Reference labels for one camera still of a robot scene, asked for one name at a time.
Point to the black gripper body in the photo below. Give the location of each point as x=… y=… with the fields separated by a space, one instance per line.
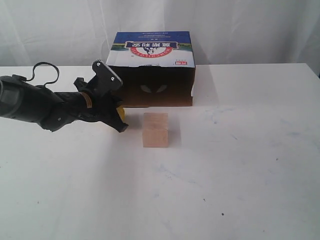
x=105 y=81

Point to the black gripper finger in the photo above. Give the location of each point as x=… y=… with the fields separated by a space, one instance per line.
x=114 y=118

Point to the yellow tennis ball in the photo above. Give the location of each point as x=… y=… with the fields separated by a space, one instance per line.
x=121 y=113

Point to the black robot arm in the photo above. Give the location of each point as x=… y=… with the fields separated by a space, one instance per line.
x=21 y=101

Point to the light wooden block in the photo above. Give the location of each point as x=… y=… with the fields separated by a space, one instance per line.
x=155 y=132

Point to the printed cardboard box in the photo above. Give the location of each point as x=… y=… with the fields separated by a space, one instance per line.
x=157 y=68

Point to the white backdrop curtain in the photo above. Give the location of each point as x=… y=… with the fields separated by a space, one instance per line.
x=77 y=32

